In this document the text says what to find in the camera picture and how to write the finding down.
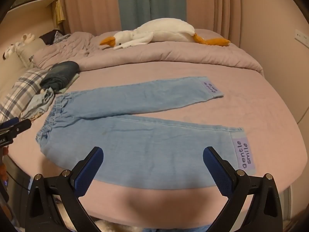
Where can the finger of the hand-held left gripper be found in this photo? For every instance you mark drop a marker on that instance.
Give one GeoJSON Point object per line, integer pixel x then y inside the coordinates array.
{"type": "Point", "coordinates": [10, 122]}
{"type": "Point", "coordinates": [22, 125]}

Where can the white wall socket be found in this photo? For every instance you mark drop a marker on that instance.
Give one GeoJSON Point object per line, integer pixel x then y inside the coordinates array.
{"type": "Point", "coordinates": [302, 38]}

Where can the dark garment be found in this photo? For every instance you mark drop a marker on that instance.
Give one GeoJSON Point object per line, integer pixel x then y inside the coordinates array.
{"type": "Point", "coordinates": [51, 36]}

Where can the beige bolster cushion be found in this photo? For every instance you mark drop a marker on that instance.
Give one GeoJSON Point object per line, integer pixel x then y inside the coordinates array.
{"type": "Point", "coordinates": [30, 50]}

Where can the pink curtain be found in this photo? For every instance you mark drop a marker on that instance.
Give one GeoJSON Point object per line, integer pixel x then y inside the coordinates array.
{"type": "Point", "coordinates": [212, 4]}
{"type": "Point", "coordinates": [89, 4]}

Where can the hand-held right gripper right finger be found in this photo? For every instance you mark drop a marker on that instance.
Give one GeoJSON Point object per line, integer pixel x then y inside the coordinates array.
{"type": "Point", "coordinates": [217, 171]}

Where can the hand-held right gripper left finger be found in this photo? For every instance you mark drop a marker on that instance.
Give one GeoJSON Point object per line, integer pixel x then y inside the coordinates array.
{"type": "Point", "coordinates": [88, 171]}

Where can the pink quilt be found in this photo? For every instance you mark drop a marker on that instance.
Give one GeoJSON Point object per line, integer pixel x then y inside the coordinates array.
{"type": "Point", "coordinates": [169, 53]}

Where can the light blue denim pants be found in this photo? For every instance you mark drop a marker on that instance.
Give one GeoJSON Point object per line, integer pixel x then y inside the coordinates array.
{"type": "Point", "coordinates": [144, 145]}

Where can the white goose plush toy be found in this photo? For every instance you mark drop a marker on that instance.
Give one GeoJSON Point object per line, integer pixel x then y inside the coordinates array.
{"type": "Point", "coordinates": [164, 30]}

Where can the folded dark jeans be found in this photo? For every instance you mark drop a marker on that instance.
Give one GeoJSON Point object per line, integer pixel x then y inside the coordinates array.
{"type": "Point", "coordinates": [60, 73]}

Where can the teal curtain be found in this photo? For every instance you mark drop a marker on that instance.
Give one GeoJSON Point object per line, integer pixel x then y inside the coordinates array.
{"type": "Point", "coordinates": [149, 0]}

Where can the plaid pillow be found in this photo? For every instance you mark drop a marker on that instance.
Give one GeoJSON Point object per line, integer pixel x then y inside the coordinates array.
{"type": "Point", "coordinates": [21, 89]}

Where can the crumpled grey-blue cloth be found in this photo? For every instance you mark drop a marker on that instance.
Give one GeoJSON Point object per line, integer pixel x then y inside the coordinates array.
{"type": "Point", "coordinates": [41, 101]}

